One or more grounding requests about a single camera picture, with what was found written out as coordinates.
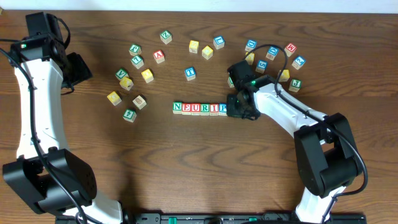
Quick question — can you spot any blue P block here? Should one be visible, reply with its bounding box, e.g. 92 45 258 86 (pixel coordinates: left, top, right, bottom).
219 103 227 116

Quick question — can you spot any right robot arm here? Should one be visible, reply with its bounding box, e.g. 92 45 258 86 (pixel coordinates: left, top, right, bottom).
227 60 366 223

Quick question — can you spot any blue L block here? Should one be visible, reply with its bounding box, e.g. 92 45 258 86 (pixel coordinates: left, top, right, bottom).
213 35 225 50

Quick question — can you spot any red I block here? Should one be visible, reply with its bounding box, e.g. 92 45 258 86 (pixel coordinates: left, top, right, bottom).
210 103 220 116

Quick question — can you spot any plain wooden picture block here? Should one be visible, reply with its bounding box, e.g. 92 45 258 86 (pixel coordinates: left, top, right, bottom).
132 95 147 110

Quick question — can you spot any blue D block left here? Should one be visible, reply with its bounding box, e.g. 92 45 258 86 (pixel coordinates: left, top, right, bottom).
245 39 257 52

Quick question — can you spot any yellow block beside V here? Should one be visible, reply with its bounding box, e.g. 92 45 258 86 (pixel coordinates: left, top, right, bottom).
119 77 134 91

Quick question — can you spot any yellow K block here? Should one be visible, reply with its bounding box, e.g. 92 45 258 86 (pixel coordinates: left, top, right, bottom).
279 69 290 82

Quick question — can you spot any yellow block far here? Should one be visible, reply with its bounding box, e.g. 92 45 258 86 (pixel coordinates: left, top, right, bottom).
188 40 199 54

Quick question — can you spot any red U block moved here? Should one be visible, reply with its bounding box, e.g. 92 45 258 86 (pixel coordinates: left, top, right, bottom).
191 103 201 116

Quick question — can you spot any green Z block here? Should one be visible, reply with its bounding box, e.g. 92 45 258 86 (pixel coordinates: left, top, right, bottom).
160 30 172 45

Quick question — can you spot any red A block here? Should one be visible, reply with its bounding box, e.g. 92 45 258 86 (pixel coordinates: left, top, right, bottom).
153 50 165 63

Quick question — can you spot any green N block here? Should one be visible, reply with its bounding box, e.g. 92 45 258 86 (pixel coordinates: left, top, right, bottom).
172 101 182 114

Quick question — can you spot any green R block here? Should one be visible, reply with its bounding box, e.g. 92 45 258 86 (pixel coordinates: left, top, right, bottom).
200 103 210 116

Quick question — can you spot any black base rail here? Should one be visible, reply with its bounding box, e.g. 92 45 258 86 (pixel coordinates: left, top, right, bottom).
135 212 367 224

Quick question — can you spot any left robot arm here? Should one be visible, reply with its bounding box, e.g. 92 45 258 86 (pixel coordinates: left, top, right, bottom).
2 12 129 223

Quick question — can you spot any yellow G block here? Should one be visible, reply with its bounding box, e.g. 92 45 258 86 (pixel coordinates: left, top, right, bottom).
201 45 214 60

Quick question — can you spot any blue D block right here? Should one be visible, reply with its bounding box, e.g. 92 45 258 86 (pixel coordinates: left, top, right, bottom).
266 47 279 60

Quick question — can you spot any red E block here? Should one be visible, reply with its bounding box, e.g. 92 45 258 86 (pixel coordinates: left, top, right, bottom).
182 103 192 115

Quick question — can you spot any green J block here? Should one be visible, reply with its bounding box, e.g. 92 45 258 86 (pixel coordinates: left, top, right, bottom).
289 79 302 92

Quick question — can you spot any green V block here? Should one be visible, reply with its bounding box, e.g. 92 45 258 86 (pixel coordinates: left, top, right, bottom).
115 68 129 80

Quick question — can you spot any green 4 block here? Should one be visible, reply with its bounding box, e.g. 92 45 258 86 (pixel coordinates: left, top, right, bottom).
123 109 137 123

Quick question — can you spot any yellow S block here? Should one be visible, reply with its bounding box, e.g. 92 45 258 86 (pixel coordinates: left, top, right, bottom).
245 52 255 65

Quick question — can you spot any blue 2 block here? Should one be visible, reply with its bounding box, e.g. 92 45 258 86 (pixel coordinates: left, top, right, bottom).
292 56 306 70

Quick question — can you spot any blue 5 block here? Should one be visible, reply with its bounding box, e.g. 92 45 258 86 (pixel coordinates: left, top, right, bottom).
255 60 268 73

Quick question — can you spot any red M block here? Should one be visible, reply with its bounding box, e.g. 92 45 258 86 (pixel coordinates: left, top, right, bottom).
284 43 297 57

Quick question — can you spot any green B block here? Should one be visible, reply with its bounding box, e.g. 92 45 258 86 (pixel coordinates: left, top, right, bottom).
228 77 234 88

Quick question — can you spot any yellow block lower left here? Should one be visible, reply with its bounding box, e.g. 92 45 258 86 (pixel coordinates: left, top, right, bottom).
107 91 122 106

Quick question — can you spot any blue d block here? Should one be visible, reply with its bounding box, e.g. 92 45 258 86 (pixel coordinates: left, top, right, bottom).
245 39 257 52
266 47 279 60

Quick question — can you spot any yellow block middle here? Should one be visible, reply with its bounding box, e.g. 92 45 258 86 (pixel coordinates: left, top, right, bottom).
141 68 154 83

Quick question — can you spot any blue T block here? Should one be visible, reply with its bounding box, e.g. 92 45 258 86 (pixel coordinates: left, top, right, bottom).
184 67 196 81

